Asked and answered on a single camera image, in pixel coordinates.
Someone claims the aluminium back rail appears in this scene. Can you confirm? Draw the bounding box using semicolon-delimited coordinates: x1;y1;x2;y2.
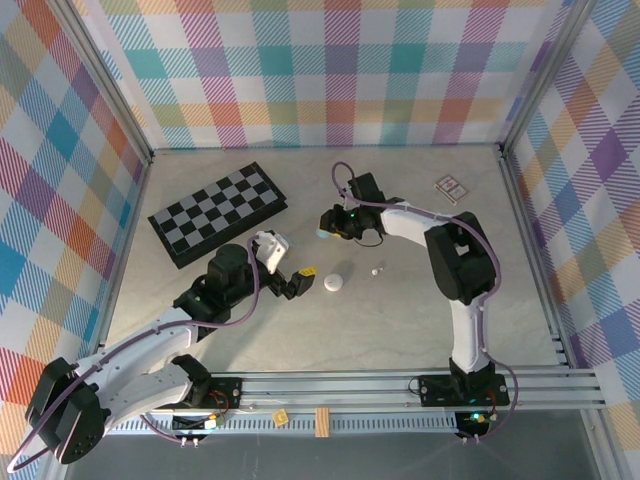
149;143;504;152

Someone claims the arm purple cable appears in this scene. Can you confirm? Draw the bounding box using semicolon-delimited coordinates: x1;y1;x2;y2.
332;160;519;444
9;237;262;474

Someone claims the aluminium side rail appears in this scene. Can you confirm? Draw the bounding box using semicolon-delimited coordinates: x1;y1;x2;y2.
89;154;154;374
497;144;576;371

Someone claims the aluminium mounting rail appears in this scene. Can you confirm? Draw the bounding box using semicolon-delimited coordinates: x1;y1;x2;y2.
54;367;609;415

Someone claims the black controller box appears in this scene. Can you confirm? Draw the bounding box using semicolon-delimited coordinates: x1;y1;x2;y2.
172;414;225;435
455;410;490;437

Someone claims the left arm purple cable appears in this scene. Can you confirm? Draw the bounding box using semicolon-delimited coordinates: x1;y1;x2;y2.
9;237;262;474

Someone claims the aluminium frame post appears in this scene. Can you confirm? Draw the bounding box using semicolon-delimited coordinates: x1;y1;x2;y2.
47;0;155;167
499;0;601;160

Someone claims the playing card box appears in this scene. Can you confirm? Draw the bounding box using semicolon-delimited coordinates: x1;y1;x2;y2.
433;173;471;204

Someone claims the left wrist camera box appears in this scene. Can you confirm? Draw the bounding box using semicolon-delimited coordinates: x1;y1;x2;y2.
248;229;291;275

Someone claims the black grey chessboard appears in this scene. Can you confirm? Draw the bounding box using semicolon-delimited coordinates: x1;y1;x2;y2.
147;161;290;271

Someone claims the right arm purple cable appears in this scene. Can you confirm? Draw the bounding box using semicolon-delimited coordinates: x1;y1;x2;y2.
332;160;519;444

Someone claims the grey slotted cable duct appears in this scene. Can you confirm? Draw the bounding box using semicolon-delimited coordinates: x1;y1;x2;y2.
78;414;464;436

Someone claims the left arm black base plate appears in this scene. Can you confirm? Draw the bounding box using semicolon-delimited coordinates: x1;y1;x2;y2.
151;377;244;410

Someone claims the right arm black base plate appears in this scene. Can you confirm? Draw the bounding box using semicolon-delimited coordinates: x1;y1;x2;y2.
417;372;511;407

